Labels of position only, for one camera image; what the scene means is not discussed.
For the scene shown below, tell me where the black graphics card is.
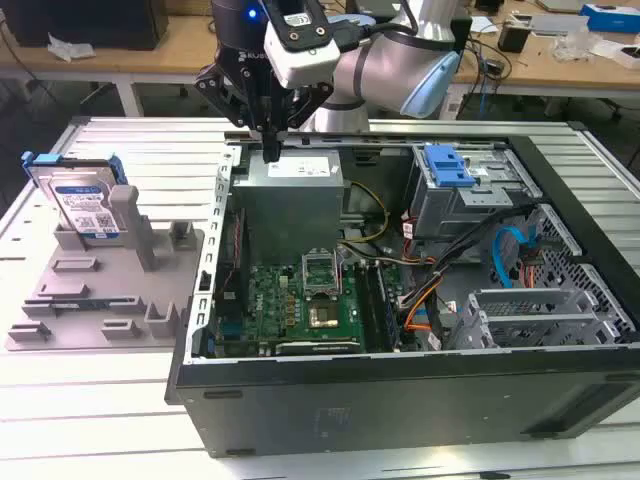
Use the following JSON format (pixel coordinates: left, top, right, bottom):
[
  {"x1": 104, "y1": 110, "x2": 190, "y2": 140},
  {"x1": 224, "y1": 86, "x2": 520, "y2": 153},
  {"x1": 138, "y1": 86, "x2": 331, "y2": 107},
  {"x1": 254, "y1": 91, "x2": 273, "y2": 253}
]
[{"x1": 259, "y1": 339, "x2": 362, "y2": 357}]

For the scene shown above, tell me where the black PC case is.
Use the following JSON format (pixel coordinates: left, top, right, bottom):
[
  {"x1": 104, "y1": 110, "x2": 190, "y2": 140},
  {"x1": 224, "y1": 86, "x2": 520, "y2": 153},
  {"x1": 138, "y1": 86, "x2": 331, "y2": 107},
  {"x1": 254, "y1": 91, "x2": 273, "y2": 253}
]
[{"x1": 164, "y1": 122, "x2": 640, "y2": 459}]

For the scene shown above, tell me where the blue network cable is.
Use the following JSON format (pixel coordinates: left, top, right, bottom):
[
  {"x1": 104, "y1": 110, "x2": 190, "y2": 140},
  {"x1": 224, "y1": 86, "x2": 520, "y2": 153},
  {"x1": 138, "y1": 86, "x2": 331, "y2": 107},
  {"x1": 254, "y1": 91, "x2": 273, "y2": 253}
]
[{"x1": 477, "y1": 49, "x2": 491, "y2": 119}]

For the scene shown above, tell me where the silver disk bay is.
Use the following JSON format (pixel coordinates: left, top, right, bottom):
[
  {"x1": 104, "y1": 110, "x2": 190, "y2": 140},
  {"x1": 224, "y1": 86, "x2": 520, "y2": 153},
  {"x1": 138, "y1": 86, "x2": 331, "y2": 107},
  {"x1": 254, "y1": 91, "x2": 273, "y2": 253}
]
[{"x1": 444, "y1": 287, "x2": 624, "y2": 351}]

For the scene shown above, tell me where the black tower computer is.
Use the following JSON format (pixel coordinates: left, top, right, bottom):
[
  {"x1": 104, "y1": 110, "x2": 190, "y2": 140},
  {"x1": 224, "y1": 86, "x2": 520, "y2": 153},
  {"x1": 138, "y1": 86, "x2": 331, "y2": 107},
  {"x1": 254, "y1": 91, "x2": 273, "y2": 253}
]
[{"x1": 449, "y1": 13, "x2": 474, "y2": 59}]

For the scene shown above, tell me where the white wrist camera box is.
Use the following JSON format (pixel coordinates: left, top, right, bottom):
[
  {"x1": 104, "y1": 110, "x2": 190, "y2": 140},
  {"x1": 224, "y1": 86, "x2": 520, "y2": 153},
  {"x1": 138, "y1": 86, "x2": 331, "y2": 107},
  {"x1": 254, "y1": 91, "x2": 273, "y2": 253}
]
[{"x1": 263, "y1": 0, "x2": 342, "y2": 90}]

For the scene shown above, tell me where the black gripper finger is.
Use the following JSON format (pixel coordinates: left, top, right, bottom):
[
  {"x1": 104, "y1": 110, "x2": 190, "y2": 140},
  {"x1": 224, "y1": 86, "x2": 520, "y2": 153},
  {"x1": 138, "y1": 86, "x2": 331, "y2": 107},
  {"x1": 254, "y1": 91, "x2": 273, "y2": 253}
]
[
  {"x1": 271, "y1": 83, "x2": 334, "y2": 163},
  {"x1": 195, "y1": 63, "x2": 273, "y2": 163}
]

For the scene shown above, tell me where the wooden workbench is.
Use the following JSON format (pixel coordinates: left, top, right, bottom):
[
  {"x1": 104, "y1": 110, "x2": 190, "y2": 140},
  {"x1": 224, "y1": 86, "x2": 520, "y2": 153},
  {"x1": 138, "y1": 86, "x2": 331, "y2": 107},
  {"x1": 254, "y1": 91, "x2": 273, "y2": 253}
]
[{"x1": 0, "y1": 12, "x2": 640, "y2": 119}]

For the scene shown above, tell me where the silver power supply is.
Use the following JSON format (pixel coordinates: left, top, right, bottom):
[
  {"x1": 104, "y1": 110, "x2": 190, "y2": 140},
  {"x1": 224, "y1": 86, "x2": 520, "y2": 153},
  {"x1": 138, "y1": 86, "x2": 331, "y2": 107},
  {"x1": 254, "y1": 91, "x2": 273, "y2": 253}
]
[{"x1": 230, "y1": 149, "x2": 346, "y2": 266}]

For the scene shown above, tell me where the gray parts rack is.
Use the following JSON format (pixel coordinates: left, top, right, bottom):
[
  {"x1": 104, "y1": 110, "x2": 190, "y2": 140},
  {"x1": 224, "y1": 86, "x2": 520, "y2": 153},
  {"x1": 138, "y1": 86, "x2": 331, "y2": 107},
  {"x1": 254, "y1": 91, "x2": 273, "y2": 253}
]
[{"x1": 3, "y1": 184, "x2": 207, "y2": 354}]

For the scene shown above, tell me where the hard disk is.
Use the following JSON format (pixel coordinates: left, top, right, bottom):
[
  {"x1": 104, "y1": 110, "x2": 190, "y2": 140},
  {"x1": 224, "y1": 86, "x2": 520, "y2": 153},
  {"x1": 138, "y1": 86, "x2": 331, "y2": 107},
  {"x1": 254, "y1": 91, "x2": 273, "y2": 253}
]
[{"x1": 20, "y1": 152, "x2": 126, "y2": 240}]

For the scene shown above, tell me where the RAM stick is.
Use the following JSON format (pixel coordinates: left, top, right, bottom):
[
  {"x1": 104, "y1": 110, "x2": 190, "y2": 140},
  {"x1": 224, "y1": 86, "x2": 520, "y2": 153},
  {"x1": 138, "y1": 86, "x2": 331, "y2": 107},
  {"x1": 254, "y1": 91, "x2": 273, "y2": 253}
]
[{"x1": 49, "y1": 297, "x2": 137, "y2": 309}]

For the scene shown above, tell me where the silver optical drive cage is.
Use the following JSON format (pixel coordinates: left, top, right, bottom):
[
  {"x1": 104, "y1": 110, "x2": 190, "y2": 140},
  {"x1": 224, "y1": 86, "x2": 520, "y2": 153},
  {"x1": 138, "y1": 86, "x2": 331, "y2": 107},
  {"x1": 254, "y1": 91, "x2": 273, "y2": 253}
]
[{"x1": 404, "y1": 142, "x2": 544, "y2": 241}]

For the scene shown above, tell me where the orange red power wire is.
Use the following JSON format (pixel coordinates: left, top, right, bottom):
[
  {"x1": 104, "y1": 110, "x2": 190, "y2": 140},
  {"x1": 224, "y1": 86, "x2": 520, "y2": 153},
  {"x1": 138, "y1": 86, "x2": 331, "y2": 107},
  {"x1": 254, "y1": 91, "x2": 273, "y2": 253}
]
[{"x1": 403, "y1": 279, "x2": 441, "y2": 334}]

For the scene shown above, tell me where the blue data wire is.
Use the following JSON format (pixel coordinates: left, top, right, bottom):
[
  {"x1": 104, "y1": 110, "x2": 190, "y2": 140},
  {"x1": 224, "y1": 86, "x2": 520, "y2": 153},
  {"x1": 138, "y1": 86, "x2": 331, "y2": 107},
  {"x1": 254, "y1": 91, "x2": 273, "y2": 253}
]
[{"x1": 492, "y1": 225, "x2": 539, "y2": 290}]

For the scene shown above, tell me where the green motherboard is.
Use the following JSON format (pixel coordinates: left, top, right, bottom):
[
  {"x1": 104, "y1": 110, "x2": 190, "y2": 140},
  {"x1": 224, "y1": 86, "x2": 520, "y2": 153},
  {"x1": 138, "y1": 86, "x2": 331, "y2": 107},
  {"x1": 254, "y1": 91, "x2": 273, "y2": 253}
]
[{"x1": 214, "y1": 259, "x2": 416, "y2": 359}]

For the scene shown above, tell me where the crumpled clear plastic wrap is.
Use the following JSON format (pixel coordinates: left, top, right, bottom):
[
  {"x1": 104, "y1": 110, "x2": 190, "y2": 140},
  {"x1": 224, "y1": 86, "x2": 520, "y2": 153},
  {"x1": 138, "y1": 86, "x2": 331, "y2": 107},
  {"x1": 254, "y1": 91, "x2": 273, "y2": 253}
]
[{"x1": 552, "y1": 29, "x2": 601, "y2": 61}]

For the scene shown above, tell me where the black camera cable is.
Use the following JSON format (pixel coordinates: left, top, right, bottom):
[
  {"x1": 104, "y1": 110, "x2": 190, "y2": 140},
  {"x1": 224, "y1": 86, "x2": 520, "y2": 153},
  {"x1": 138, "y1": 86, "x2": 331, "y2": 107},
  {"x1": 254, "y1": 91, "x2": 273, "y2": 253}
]
[{"x1": 327, "y1": 0, "x2": 421, "y2": 51}]

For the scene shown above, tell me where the flat gray device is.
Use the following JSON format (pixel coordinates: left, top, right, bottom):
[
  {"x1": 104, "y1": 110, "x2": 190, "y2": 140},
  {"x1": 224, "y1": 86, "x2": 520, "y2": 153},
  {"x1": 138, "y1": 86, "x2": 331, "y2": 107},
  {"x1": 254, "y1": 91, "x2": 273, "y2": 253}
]
[{"x1": 529, "y1": 12, "x2": 591, "y2": 36}]

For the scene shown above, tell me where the CPU socket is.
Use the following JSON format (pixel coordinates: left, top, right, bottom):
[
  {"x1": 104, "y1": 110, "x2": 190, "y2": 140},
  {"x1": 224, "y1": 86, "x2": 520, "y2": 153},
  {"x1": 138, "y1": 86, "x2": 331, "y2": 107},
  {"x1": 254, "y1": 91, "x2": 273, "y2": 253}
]
[{"x1": 307, "y1": 299, "x2": 342, "y2": 331}]

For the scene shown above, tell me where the black computer box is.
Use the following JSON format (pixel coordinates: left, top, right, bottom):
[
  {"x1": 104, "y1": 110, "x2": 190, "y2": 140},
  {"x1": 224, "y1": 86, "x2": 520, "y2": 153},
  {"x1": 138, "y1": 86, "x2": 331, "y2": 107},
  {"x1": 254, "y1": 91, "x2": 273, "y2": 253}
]
[{"x1": 0, "y1": 0, "x2": 170, "y2": 51}]

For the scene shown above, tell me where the blue plastic cage latch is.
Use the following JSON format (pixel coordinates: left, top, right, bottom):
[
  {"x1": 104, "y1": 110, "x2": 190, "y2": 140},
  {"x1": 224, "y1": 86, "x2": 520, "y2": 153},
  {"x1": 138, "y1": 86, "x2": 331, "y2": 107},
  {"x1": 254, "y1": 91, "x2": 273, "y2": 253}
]
[{"x1": 423, "y1": 143, "x2": 476, "y2": 189}]

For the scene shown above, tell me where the blue cardboard box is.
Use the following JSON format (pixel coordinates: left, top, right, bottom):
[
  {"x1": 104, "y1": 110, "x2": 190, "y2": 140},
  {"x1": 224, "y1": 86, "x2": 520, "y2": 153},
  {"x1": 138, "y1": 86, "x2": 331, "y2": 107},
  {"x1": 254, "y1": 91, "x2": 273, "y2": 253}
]
[{"x1": 579, "y1": 3, "x2": 640, "y2": 34}]

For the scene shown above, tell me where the small black cube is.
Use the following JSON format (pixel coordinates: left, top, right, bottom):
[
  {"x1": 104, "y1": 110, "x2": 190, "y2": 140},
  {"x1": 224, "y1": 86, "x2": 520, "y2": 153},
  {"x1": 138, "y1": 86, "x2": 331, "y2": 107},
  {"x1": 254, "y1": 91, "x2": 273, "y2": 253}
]
[{"x1": 498, "y1": 22, "x2": 532, "y2": 54}]

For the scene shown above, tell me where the small white box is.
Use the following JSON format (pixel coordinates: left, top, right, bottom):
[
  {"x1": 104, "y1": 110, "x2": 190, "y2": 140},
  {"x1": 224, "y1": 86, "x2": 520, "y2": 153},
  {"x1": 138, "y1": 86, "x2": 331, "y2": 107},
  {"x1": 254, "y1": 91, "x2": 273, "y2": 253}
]
[{"x1": 599, "y1": 39, "x2": 640, "y2": 69}]

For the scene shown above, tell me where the yellow black wire bundle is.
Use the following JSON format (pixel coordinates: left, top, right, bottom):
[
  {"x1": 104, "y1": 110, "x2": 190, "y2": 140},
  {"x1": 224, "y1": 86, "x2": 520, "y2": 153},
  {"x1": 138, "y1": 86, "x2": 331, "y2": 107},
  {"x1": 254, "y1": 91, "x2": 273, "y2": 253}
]
[{"x1": 347, "y1": 180, "x2": 394, "y2": 246}]

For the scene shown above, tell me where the metal socket cover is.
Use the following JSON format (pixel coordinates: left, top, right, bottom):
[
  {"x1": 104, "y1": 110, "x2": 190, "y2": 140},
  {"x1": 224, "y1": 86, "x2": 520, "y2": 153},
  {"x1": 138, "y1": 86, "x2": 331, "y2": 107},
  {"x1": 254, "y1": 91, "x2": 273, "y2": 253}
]
[{"x1": 301, "y1": 249, "x2": 342, "y2": 299}]

